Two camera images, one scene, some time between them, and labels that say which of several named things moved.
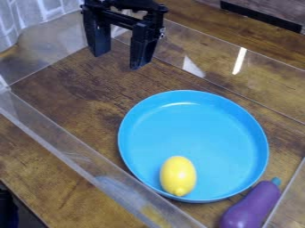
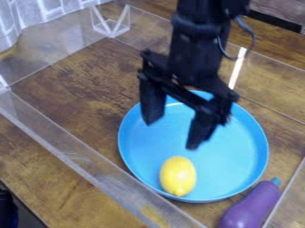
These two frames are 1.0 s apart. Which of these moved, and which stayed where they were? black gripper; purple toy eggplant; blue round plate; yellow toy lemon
Moved: black gripper
Stayed: blue round plate; purple toy eggplant; yellow toy lemon
